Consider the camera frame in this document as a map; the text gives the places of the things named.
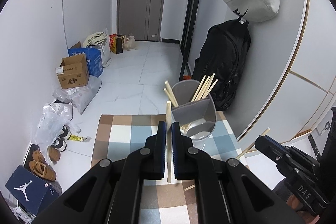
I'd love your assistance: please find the navy blue shoe box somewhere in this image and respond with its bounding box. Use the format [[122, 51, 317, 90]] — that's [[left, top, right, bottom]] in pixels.
[[5, 164, 62, 216]]

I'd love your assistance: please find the clear plastic utensil holder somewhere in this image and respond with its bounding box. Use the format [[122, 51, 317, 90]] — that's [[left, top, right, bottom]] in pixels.
[[171, 79, 217, 149]]

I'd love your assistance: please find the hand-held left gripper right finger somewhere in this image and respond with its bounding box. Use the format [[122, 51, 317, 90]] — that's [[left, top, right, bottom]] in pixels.
[[171, 122, 296, 224]]

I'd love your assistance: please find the blue cardboard box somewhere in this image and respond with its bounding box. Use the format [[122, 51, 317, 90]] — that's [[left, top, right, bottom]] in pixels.
[[68, 41, 104, 77]]

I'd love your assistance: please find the white plastic bag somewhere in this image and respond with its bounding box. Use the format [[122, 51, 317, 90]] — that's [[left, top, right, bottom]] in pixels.
[[101, 28, 112, 67]]

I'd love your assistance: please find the black and white sneaker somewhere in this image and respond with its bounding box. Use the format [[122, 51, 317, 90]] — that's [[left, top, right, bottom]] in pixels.
[[52, 137, 67, 152], [60, 126, 72, 140]]

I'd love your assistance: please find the beige plastic bag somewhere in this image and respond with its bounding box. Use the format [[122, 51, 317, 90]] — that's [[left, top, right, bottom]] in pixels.
[[123, 34, 137, 51]]

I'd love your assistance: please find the checked tablecloth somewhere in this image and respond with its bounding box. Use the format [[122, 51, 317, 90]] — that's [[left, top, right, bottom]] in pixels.
[[91, 111, 250, 224]]

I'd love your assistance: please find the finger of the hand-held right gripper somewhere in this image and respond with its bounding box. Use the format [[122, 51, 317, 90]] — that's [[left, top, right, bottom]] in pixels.
[[259, 135, 292, 154], [254, 139, 283, 170]]

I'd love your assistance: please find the white cabinet with wood trim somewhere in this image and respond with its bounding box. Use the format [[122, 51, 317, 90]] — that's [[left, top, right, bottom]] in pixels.
[[235, 0, 336, 147]]

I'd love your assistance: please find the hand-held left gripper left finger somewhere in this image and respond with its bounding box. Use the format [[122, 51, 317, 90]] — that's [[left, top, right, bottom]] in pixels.
[[38, 121, 168, 224]]

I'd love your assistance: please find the brown cardboard box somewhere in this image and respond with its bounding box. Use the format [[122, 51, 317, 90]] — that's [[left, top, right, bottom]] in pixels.
[[55, 54, 90, 89]]

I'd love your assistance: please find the grey plastic mailer bag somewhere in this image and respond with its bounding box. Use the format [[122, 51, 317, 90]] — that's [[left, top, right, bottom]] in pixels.
[[52, 78, 102, 115]]

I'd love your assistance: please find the clear plastic bag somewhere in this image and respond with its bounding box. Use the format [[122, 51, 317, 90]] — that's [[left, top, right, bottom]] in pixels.
[[35, 103, 79, 161]]

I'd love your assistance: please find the brown suede shoe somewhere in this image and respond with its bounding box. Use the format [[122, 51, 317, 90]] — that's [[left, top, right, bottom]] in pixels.
[[47, 145, 61, 162], [29, 160, 57, 182], [31, 149, 47, 163]]

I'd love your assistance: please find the black backpack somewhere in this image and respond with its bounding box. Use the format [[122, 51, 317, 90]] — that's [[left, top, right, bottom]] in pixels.
[[193, 19, 251, 111]]

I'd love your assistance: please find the black and yellow paper bag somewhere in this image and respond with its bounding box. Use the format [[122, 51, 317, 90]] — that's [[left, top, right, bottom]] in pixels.
[[112, 35, 124, 54]]

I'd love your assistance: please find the person's right hand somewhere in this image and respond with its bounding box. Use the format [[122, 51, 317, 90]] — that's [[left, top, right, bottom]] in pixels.
[[285, 194, 301, 212]]

